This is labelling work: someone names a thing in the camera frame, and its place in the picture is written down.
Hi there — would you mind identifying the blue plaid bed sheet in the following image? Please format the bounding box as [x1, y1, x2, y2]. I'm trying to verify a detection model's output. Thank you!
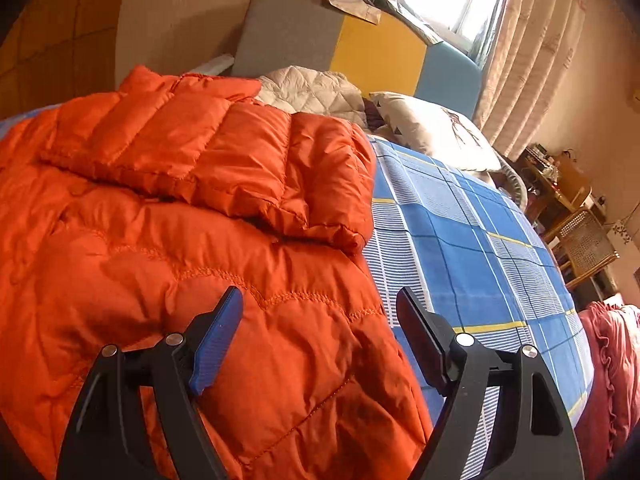
[0, 104, 597, 480]

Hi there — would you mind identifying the wooden rattan chair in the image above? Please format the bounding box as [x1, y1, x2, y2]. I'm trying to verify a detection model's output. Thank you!
[542, 206, 620, 292]

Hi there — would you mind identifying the orange puffer jacket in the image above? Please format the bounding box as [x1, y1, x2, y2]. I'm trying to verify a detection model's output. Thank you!
[1, 66, 432, 479]

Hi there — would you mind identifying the wooden side table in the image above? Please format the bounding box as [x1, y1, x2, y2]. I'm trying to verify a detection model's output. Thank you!
[516, 143, 592, 231]

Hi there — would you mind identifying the grey yellow blue headboard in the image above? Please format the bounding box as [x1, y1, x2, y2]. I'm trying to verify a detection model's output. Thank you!
[231, 0, 482, 118]

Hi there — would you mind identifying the white deer print pillow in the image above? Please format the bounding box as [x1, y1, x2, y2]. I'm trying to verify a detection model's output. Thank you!
[370, 91, 501, 172]

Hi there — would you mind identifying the pink striped curtain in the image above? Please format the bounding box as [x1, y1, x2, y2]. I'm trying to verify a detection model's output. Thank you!
[474, 0, 587, 159]

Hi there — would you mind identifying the red ruffled cloth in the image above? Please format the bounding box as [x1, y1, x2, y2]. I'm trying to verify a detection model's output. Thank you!
[575, 302, 639, 479]

